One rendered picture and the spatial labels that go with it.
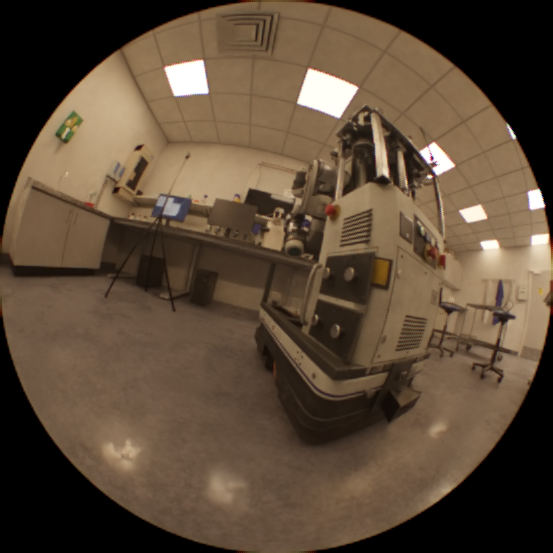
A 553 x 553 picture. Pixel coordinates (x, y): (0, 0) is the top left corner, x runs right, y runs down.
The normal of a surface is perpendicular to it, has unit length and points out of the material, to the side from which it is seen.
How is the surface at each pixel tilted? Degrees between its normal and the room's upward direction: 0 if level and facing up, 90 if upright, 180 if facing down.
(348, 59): 180
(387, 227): 90
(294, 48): 180
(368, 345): 90
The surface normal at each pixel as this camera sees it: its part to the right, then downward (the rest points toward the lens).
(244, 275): 0.14, 0.00
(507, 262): -0.96, -0.23
